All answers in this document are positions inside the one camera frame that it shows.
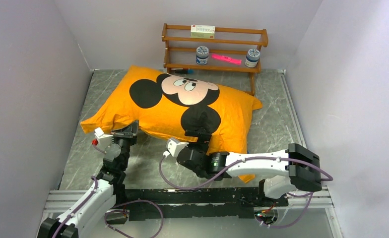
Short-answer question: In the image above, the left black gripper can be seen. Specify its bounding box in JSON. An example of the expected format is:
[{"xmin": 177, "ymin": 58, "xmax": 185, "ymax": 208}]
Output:
[{"xmin": 110, "ymin": 119, "xmax": 139, "ymax": 169}]

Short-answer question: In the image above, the orange Mickey Mouse pillowcase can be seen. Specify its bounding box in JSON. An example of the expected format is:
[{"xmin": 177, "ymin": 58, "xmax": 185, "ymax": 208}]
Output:
[{"xmin": 79, "ymin": 65, "xmax": 263, "ymax": 184}]

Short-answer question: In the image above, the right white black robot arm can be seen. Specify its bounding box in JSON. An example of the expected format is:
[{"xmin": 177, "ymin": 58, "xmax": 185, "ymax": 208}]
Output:
[{"xmin": 166, "ymin": 128, "xmax": 322, "ymax": 206}]

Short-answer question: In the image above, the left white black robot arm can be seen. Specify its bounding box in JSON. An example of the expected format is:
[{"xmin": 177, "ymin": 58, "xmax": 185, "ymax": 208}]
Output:
[{"xmin": 37, "ymin": 120, "xmax": 139, "ymax": 238}]

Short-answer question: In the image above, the black blue marker pen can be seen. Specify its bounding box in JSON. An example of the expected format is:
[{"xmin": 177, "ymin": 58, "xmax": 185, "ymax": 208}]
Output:
[{"xmin": 172, "ymin": 68, "xmax": 194, "ymax": 74}]

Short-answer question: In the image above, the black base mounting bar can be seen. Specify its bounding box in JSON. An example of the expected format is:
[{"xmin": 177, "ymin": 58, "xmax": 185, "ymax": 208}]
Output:
[{"xmin": 115, "ymin": 187, "xmax": 288, "ymax": 221}]

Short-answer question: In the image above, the pink plastic strip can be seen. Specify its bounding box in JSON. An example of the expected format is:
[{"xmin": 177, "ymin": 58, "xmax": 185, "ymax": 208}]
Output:
[{"xmin": 212, "ymin": 54, "xmax": 242, "ymax": 65}]

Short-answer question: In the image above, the left blue white jar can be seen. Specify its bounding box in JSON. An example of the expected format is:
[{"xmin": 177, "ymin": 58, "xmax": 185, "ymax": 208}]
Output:
[{"xmin": 195, "ymin": 46, "xmax": 209, "ymax": 65}]

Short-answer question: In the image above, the blue white jar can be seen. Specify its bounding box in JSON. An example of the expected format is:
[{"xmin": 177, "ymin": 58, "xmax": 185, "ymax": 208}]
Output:
[
  {"xmin": 245, "ymin": 49, "xmax": 260, "ymax": 68},
  {"xmin": 195, "ymin": 46, "xmax": 209, "ymax": 65}
]

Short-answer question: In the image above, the wooden three-tier shelf rack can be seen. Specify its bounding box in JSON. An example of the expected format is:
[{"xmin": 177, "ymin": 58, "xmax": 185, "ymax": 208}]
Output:
[{"xmin": 161, "ymin": 23, "xmax": 269, "ymax": 95}]

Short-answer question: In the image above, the right blue white jar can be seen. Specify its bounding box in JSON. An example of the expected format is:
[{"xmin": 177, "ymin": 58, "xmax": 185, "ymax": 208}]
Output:
[{"xmin": 245, "ymin": 49, "xmax": 260, "ymax": 68}]

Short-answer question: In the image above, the white green cardboard box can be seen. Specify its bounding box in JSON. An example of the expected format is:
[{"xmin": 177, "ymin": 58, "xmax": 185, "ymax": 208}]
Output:
[{"xmin": 190, "ymin": 24, "xmax": 215, "ymax": 39}]

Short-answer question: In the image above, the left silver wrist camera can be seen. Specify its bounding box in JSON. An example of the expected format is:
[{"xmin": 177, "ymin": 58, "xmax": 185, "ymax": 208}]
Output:
[{"xmin": 92, "ymin": 127, "xmax": 113, "ymax": 149}]

